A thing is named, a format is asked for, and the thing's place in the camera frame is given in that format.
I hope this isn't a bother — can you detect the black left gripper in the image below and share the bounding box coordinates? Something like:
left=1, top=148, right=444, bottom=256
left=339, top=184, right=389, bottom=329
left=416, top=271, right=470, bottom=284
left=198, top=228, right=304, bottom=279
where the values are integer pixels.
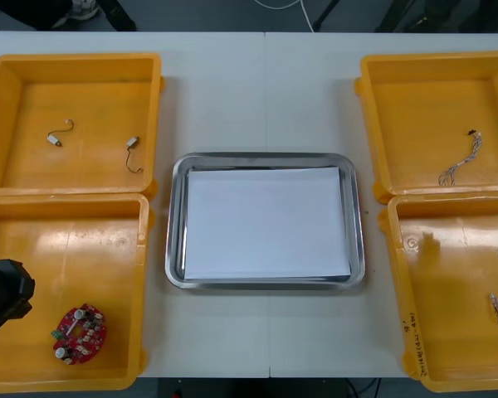
left=0, top=259, right=37, bottom=342

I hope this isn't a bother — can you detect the round red circuit board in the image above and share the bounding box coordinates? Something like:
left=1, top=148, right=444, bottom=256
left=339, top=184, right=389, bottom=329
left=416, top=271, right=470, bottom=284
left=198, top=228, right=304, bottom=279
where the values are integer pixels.
left=51, top=303, right=108, bottom=365

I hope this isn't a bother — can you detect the blue-white twisted wire harness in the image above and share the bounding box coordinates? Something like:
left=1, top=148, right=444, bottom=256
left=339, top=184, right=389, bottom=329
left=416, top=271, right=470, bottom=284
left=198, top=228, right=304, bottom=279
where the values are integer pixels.
left=437, top=129, right=485, bottom=186

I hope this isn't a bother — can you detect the small metal solenoid with cable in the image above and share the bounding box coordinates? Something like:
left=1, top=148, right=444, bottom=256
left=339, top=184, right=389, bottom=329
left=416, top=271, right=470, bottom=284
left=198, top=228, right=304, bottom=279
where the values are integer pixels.
left=124, top=135, right=145, bottom=174
left=46, top=119, right=75, bottom=147

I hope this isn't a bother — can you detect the steel tray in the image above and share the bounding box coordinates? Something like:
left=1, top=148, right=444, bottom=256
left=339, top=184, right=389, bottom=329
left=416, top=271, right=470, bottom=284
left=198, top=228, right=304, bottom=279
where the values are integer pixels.
left=164, top=152, right=366, bottom=291

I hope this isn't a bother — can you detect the yellow-orange plastic bin with handwriting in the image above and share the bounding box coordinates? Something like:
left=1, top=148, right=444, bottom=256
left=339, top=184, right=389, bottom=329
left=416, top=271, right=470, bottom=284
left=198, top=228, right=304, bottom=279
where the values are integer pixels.
left=377, top=194, right=498, bottom=393

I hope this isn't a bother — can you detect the white paper sheet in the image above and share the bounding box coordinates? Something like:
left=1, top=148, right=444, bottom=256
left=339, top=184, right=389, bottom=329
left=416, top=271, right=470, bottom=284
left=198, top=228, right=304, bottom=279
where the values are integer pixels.
left=183, top=165, right=353, bottom=279

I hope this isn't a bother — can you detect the person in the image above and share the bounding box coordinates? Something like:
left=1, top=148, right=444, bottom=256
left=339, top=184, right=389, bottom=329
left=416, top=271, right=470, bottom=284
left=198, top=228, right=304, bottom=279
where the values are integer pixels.
left=0, top=0, right=138, bottom=32

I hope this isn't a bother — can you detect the black stand leg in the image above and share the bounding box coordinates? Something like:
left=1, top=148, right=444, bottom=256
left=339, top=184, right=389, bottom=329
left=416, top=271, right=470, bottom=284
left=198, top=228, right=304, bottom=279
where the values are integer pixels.
left=315, top=0, right=342, bottom=31

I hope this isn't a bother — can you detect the black cable under table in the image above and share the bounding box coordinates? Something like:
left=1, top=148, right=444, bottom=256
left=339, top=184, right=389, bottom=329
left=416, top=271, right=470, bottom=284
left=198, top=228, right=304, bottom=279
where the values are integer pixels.
left=344, top=377, right=383, bottom=398

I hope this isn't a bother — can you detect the white floor cable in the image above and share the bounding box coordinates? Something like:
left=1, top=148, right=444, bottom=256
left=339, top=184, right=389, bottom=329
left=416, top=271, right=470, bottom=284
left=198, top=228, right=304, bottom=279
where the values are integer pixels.
left=255, top=0, right=316, bottom=32

